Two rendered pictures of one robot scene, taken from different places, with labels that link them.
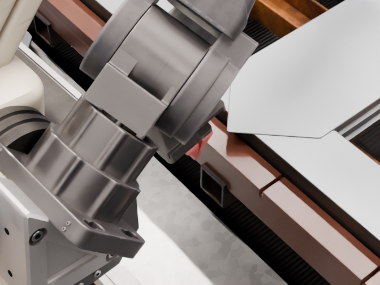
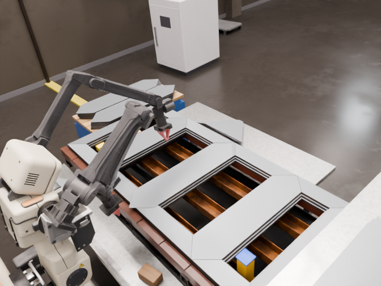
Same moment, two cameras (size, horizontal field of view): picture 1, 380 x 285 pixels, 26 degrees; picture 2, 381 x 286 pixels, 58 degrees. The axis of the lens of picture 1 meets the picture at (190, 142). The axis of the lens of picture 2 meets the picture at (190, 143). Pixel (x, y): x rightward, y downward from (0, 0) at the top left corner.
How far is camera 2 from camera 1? 0.76 m
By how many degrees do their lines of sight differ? 14
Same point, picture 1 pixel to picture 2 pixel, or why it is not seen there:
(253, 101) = (138, 198)
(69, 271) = (60, 236)
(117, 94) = (67, 196)
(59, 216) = (54, 221)
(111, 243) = (66, 227)
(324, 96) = (157, 196)
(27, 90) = (53, 197)
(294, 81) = (149, 193)
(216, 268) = (130, 247)
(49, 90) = not seen: hidden behind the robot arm
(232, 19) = (92, 179)
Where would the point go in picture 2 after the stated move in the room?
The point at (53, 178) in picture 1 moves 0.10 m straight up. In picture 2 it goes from (54, 214) to (44, 193)
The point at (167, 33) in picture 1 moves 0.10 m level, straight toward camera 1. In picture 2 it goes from (79, 182) to (72, 202)
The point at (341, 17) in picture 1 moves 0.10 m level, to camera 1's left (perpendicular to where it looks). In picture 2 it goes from (167, 174) to (149, 175)
